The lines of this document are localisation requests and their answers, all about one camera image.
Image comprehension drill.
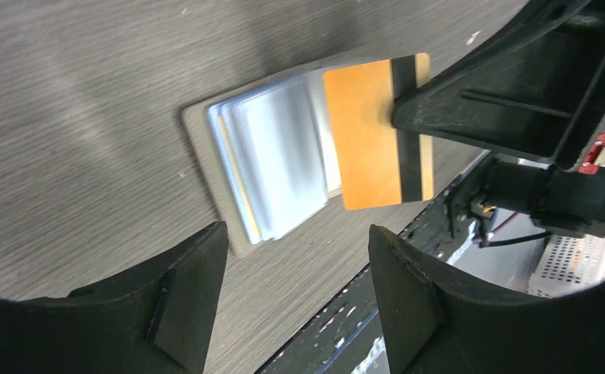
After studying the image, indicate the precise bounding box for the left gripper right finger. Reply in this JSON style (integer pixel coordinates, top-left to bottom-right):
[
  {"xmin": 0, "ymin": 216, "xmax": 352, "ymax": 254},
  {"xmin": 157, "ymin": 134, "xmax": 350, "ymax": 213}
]
[{"xmin": 368, "ymin": 225, "xmax": 605, "ymax": 373}]

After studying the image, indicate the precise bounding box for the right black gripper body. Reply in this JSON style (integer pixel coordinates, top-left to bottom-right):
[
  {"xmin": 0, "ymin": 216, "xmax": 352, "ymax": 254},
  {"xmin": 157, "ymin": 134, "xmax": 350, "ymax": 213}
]
[{"xmin": 447, "ymin": 81, "xmax": 605, "ymax": 246}]

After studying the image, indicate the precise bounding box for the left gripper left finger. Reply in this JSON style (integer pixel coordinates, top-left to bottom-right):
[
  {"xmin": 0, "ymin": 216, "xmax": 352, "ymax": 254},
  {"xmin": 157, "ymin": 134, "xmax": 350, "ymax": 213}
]
[{"xmin": 0, "ymin": 221, "xmax": 228, "ymax": 373}]

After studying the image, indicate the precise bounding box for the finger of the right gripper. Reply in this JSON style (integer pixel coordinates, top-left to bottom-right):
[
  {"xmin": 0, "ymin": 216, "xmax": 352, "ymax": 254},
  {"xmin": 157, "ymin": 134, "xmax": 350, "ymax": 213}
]
[{"xmin": 392, "ymin": 1, "xmax": 605, "ymax": 171}]

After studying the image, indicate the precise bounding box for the orange card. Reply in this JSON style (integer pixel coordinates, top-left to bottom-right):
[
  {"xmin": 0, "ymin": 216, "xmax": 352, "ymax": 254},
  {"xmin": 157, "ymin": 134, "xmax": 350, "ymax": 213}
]
[{"xmin": 321, "ymin": 53, "xmax": 435, "ymax": 210}]

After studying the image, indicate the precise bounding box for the grey blue card holder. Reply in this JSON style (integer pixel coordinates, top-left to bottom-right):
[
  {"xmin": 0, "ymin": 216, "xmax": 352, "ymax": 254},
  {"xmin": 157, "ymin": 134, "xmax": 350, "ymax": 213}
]
[{"xmin": 181, "ymin": 48, "xmax": 386, "ymax": 259}]

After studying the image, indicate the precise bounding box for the white perforated basket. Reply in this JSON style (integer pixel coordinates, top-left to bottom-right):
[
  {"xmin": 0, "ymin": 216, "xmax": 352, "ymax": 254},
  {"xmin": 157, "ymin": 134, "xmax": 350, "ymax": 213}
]
[{"xmin": 527, "ymin": 235, "xmax": 605, "ymax": 298}]

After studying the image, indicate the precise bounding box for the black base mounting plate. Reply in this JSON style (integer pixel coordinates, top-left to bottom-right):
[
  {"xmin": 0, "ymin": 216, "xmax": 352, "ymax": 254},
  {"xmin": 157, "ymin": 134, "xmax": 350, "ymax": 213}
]
[{"xmin": 258, "ymin": 152, "xmax": 488, "ymax": 373}]

